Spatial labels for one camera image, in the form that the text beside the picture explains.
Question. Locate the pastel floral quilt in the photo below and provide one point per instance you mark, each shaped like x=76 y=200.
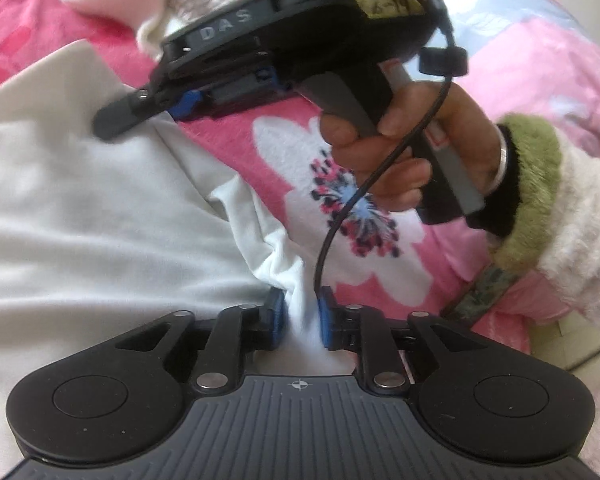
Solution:
x=529 y=20

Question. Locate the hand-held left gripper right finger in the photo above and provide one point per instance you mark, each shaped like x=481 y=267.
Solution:
x=325 y=320

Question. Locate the white garment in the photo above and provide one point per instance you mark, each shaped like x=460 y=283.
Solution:
x=80 y=210

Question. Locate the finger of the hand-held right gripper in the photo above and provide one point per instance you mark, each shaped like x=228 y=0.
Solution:
x=125 y=117
x=185 y=105

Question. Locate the person's right hand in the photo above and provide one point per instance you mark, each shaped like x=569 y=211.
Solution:
x=374 y=170

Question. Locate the pink floral blanket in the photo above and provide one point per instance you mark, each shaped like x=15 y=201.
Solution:
x=220 y=135

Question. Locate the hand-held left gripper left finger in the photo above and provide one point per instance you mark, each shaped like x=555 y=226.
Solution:
x=277 y=317

